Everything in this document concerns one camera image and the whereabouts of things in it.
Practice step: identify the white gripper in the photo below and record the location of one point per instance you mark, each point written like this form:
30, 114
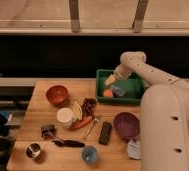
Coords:
120, 73

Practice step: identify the orange apple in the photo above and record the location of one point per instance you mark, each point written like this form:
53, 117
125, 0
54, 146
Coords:
108, 93

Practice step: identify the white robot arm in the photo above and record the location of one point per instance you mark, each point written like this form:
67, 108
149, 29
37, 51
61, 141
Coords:
164, 114

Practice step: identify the purple bowl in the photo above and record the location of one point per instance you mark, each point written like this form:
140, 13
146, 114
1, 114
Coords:
126, 125

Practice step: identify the red bowl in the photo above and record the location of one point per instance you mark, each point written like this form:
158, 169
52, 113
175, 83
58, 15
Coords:
57, 95

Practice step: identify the blue grey sponge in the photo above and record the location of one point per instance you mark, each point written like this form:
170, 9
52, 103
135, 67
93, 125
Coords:
117, 91

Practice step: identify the green plastic bin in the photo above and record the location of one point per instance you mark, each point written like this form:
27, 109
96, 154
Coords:
133, 88

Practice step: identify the brown pine cone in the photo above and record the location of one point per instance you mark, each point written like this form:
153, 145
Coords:
88, 106

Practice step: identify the metal spoon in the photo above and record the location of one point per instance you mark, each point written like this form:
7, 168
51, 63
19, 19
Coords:
95, 121

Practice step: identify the orange carrot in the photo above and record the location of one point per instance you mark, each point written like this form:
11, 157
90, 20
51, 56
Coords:
86, 120

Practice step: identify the yellow banana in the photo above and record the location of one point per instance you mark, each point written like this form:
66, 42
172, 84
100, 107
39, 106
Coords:
77, 110

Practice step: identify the black remote control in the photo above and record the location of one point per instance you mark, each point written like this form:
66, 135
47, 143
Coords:
105, 133

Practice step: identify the white cup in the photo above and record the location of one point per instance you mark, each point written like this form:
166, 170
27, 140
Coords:
65, 116

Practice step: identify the white crumpled packet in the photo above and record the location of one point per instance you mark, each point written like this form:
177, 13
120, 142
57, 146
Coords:
133, 149

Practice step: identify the blue small cup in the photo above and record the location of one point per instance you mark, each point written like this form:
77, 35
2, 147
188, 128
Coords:
89, 155

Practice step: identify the dark grey small box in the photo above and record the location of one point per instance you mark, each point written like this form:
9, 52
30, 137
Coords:
48, 131

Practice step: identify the round metal tin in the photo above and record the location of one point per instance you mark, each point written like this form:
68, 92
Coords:
34, 152

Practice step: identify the black handled brush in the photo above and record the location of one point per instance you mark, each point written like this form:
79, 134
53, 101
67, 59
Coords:
65, 143

